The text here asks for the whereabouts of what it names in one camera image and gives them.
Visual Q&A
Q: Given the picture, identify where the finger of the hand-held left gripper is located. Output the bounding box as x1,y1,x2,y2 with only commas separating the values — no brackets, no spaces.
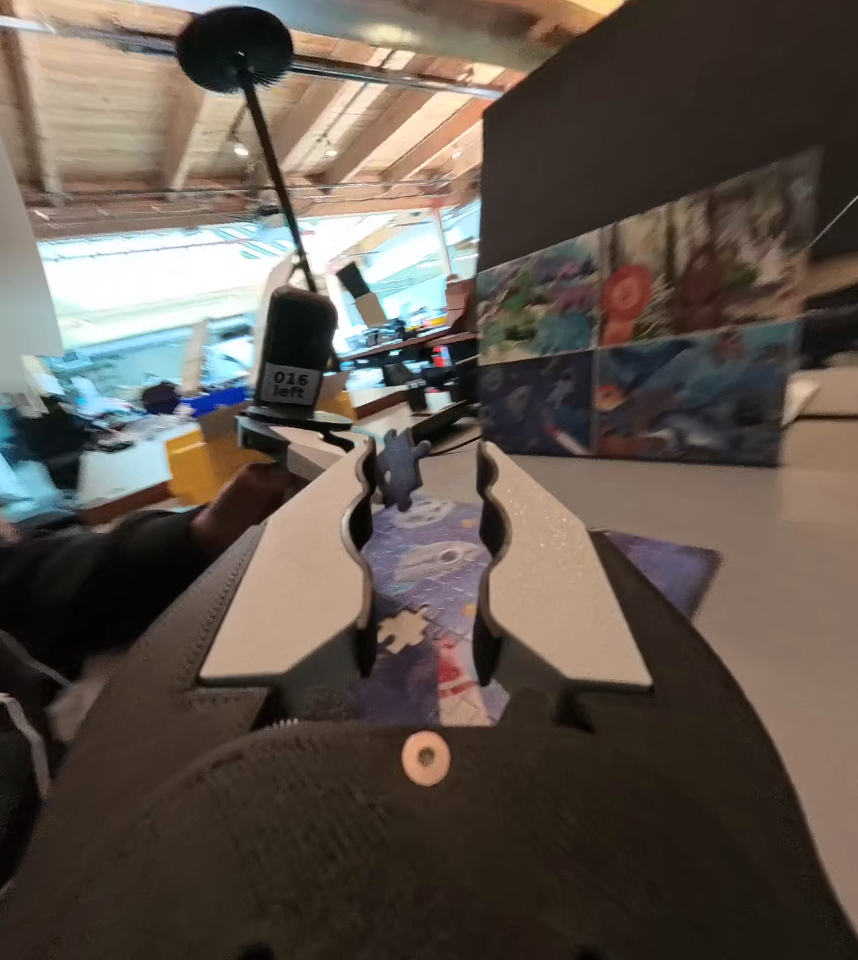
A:
279,426,361,483

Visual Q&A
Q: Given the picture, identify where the black partition panel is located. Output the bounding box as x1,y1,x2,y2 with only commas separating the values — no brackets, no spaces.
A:
480,0,858,275

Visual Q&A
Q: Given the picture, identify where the space jigsaw puzzle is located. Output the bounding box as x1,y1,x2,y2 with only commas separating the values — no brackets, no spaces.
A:
354,498,724,727

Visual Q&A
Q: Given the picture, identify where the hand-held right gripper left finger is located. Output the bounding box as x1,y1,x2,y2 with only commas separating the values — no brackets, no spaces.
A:
198,438,379,689

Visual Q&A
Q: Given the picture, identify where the purple jigsaw puzzle piece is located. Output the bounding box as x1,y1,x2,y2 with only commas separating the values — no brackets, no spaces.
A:
375,429,433,513

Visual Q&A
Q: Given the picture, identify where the puzzle box lid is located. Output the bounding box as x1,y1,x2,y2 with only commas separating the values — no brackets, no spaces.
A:
474,146,823,468

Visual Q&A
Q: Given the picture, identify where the person's left hand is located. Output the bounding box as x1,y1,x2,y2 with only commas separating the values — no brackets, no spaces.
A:
191,459,300,561

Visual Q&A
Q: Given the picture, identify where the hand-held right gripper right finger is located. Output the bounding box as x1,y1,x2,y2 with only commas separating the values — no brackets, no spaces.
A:
474,441,655,693

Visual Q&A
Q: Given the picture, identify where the yellow plastic bin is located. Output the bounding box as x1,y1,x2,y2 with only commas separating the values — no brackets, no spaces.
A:
165,427,250,505

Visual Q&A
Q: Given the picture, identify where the white earphone cable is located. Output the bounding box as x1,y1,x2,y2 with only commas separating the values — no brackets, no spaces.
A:
0,628,73,800

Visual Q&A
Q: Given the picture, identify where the person's left forearm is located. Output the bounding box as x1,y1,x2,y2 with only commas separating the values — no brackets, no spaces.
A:
0,480,227,676

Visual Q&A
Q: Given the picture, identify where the black disc on pole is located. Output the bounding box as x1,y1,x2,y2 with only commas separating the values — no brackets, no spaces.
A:
176,7,321,295

